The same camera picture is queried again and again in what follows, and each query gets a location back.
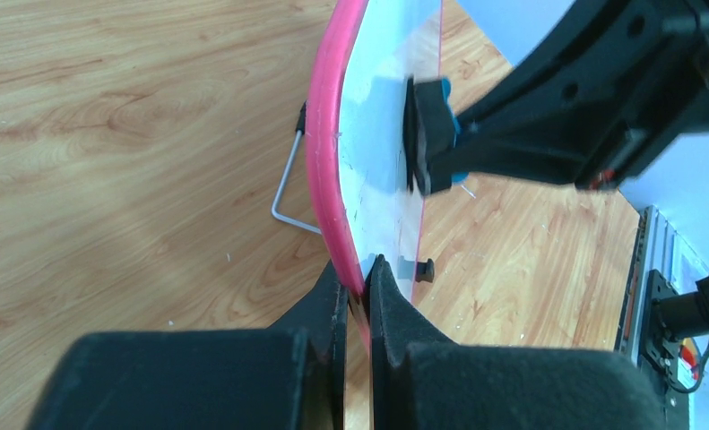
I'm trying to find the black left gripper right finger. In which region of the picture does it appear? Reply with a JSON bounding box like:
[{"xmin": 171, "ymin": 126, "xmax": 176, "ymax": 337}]
[{"xmin": 367, "ymin": 256, "xmax": 668, "ymax": 429}]

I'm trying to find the aluminium side rail right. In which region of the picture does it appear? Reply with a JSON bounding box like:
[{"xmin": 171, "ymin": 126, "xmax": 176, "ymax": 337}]
[{"xmin": 615, "ymin": 206, "xmax": 709, "ymax": 362}]

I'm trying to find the black left whiteboard foot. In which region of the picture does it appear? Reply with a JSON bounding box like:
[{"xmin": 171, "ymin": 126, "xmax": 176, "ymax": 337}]
[{"xmin": 399, "ymin": 258, "xmax": 436, "ymax": 283}]

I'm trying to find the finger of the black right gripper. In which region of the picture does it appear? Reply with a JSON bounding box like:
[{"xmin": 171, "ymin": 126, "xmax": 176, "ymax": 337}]
[
  {"xmin": 431, "ymin": 132, "xmax": 600, "ymax": 187},
  {"xmin": 458, "ymin": 1, "xmax": 645, "ymax": 136}
]

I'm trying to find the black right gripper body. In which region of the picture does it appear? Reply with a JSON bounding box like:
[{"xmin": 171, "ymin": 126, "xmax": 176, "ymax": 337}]
[{"xmin": 574, "ymin": 1, "xmax": 709, "ymax": 190}]

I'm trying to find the pink framed whiteboard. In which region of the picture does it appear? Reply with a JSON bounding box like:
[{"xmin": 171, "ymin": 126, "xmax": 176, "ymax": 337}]
[{"xmin": 305, "ymin": 1, "xmax": 443, "ymax": 341}]

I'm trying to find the blue black foam eraser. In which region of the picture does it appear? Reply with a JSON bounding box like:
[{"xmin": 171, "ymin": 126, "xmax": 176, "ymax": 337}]
[{"xmin": 402, "ymin": 76, "xmax": 469, "ymax": 197}]

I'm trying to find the metal wire whiteboard stand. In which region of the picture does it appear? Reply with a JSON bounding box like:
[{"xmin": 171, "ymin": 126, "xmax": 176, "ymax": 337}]
[{"xmin": 271, "ymin": 101, "xmax": 324, "ymax": 237}]

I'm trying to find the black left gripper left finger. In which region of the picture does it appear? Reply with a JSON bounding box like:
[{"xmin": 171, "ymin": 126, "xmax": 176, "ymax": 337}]
[{"xmin": 28, "ymin": 265, "xmax": 348, "ymax": 429}]

